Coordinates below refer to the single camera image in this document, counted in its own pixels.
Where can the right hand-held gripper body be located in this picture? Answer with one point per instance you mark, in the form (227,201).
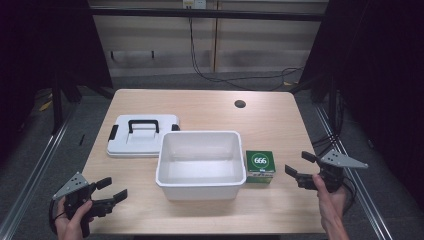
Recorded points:
(340,160)

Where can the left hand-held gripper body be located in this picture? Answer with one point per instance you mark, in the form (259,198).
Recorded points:
(74,186)

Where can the person's left hand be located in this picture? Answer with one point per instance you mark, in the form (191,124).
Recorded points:
(70,228)

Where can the person's right hand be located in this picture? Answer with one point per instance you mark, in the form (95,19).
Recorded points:
(331,206)

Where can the green and white box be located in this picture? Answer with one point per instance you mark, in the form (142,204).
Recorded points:
(260,163)

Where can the small black floor object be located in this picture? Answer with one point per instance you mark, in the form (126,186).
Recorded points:
(81,139)

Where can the black metal stand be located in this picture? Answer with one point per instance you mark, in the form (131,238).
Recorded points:
(57,106)
(333,106)

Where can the white plastic storage bin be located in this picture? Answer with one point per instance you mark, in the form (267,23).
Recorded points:
(200,160)

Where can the black curtain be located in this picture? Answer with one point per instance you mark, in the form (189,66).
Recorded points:
(43,43)
(380,66)

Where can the black horizontal metal bar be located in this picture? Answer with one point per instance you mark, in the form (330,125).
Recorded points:
(206,14)

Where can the metal floor rail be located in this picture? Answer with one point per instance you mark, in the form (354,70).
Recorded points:
(36,173)
(353,180)

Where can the white wall power outlet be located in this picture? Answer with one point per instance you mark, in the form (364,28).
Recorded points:
(194,3)

